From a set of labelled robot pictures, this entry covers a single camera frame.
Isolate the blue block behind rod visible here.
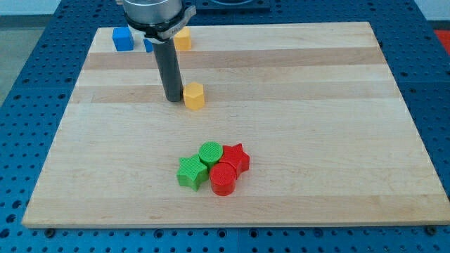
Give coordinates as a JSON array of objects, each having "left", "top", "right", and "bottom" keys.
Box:
[{"left": 143, "top": 39, "right": 153, "bottom": 53}]

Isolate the blue cube block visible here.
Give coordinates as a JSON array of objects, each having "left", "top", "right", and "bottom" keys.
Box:
[{"left": 112, "top": 27, "right": 134, "bottom": 51}]

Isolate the green cylinder block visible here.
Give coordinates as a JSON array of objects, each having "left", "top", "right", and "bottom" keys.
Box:
[{"left": 198, "top": 141, "right": 223, "bottom": 170}]

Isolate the light wooden board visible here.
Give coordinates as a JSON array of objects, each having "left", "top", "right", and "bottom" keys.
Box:
[{"left": 22, "top": 22, "right": 449, "bottom": 228}]

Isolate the red star block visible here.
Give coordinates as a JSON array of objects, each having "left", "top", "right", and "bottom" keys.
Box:
[{"left": 219, "top": 143, "right": 250, "bottom": 179}]

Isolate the yellow block at back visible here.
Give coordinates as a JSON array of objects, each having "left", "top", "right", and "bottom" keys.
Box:
[{"left": 174, "top": 27, "right": 192, "bottom": 51}]

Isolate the yellow hexagon block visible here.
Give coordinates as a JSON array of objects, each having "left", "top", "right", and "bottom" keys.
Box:
[{"left": 183, "top": 82, "right": 205, "bottom": 110}]

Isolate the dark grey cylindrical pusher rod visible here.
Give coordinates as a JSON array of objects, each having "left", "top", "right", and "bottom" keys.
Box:
[{"left": 153, "top": 39, "right": 183, "bottom": 102}]

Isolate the red cylinder block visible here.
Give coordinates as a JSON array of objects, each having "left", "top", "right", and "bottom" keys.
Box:
[{"left": 210, "top": 162, "right": 236, "bottom": 196}]

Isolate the dark mount plate at back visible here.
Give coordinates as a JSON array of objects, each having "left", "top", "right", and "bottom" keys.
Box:
[{"left": 191, "top": 0, "right": 271, "bottom": 11}]

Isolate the green star block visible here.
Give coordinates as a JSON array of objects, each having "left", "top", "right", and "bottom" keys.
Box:
[{"left": 176, "top": 154, "right": 209, "bottom": 191}]

